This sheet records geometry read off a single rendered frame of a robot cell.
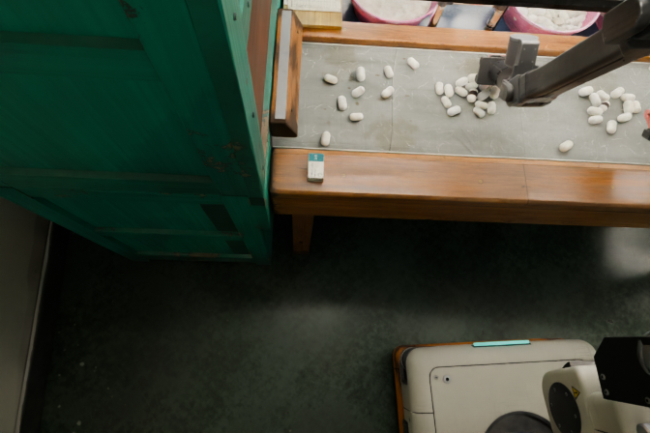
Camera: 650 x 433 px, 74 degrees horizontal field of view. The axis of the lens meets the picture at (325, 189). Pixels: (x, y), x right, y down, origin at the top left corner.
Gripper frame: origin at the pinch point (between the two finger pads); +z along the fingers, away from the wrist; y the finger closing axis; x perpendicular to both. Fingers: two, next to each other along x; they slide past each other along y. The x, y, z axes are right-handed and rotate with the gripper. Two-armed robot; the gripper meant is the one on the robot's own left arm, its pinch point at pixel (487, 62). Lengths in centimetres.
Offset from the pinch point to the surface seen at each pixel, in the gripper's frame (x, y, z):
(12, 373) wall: 94, 132, -25
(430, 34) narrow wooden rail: -5.1, 14.3, 5.1
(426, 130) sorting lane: 13.9, 16.4, -13.7
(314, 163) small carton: 18, 43, -26
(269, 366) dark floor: 107, 55, -11
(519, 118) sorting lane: 10.9, -7.6, -10.0
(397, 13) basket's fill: -8.5, 22.2, 13.7
